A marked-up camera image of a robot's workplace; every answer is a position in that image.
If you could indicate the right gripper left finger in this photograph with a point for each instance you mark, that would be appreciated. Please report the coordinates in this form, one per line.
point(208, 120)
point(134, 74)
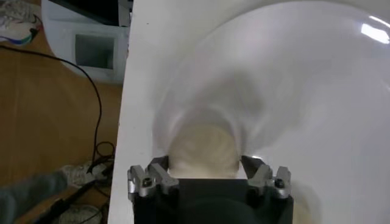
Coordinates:
point(152, 182)

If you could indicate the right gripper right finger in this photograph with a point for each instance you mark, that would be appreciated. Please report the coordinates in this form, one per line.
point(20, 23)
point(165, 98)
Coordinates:
point(268, 179)

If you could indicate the white round plate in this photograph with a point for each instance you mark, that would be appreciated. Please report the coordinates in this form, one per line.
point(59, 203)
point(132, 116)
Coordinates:
point(304, 76)

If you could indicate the white steamed baozi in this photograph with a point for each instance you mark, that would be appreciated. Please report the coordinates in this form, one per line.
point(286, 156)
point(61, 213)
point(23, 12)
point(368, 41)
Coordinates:
point(204, 152)

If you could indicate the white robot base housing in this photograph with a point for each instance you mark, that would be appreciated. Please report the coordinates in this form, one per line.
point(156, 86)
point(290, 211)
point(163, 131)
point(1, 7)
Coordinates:
point(61, 39)

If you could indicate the mottled white bundle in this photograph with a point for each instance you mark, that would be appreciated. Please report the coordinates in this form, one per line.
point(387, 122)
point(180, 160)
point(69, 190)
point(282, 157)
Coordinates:
point(79, 175)

